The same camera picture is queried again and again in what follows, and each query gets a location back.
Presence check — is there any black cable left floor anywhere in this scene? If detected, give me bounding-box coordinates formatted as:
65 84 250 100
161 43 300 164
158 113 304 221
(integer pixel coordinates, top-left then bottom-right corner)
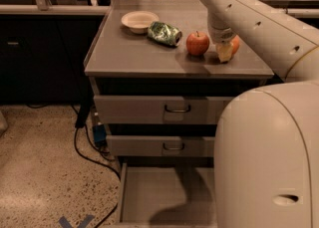
25 104 122 228

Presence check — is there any red apple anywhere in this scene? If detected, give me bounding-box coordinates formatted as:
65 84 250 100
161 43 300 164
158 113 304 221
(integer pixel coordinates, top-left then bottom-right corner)
186 31 210 56

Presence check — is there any middle grey drawer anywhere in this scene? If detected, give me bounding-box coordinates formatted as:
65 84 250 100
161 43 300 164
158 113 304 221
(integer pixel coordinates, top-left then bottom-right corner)
107 135 214 157

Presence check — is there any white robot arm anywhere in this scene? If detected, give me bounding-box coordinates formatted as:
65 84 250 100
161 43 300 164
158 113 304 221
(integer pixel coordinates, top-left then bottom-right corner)
200 0 319 228

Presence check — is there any orange fruit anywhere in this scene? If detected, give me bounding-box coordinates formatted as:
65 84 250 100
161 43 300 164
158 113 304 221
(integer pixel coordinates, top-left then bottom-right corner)
231 36 240 54

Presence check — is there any grey drawer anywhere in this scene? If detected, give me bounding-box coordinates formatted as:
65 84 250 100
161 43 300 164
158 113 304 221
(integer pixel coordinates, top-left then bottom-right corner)
116 164 217 228
107 135 214 157
94 96 232 124

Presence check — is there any bottom grey drawer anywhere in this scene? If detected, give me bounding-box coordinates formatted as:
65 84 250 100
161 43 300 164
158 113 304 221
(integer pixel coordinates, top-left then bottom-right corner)
116 164 217 228

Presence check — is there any white bowl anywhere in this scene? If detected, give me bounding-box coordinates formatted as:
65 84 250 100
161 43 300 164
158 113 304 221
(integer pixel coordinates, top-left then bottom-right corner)
121 11 160 34

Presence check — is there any crushed green soda can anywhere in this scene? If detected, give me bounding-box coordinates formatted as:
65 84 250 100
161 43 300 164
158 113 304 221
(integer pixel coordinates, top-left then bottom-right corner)
148 21 182 47

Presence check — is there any top grey drawer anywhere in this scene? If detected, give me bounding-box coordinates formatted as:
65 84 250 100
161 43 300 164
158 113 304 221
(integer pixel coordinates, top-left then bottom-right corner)
94 96 232 124

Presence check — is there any blue power box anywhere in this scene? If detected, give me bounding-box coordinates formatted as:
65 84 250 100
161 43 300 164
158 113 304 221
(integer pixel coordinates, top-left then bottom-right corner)
92 124 107 147

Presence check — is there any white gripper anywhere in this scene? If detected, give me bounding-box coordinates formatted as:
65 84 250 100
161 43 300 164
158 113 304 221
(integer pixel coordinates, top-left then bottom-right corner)
207 16 236 63

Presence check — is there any grey drawer cabinet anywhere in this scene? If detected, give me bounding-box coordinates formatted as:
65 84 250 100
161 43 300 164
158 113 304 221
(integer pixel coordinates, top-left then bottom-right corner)
83 0 275 170

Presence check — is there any white horizontal rail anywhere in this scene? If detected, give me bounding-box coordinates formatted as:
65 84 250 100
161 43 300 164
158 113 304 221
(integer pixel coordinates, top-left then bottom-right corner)
0 5 319 18

